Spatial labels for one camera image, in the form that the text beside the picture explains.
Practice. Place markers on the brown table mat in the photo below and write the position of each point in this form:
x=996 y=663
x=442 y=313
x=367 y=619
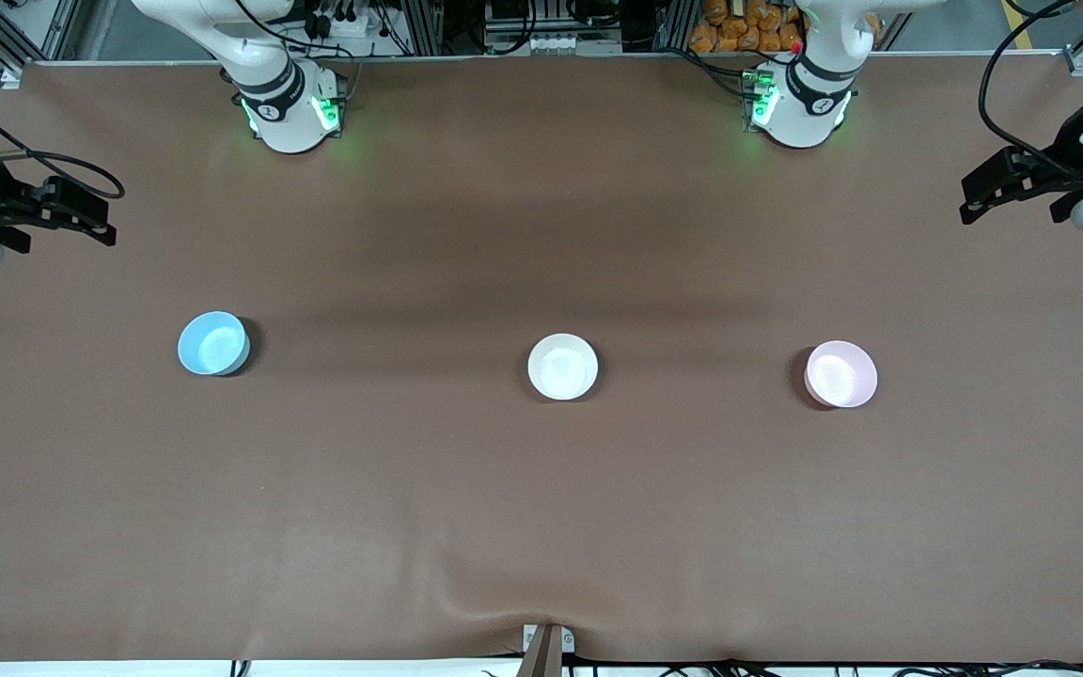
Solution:
x=541 y=517

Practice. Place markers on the pink bowl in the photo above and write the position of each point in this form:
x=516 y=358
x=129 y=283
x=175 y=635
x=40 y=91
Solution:
x=840 y=374

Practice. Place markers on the brown wooden bar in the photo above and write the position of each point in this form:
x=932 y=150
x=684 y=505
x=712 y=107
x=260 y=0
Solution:
x=541 y=658

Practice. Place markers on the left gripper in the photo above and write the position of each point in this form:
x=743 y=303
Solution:
x=1065 y=161

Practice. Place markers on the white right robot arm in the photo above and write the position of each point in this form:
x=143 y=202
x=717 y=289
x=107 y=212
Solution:
x=288 y=122

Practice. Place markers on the white bowl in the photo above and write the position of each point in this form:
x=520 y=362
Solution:
x=562 y=367

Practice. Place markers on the orange snack packets pile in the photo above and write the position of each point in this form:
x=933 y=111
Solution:
x=739 y=26

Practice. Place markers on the white terminal block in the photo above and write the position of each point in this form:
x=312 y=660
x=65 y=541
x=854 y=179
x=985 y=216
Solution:
x=534 y=42

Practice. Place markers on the metal clamp bracket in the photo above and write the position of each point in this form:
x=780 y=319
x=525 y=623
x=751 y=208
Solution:
x=568 y=641

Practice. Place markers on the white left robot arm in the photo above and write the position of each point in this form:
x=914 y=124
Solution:
x=800 y=118

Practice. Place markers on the blue bowl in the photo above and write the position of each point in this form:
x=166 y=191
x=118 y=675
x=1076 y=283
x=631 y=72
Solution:
x=212 y=343

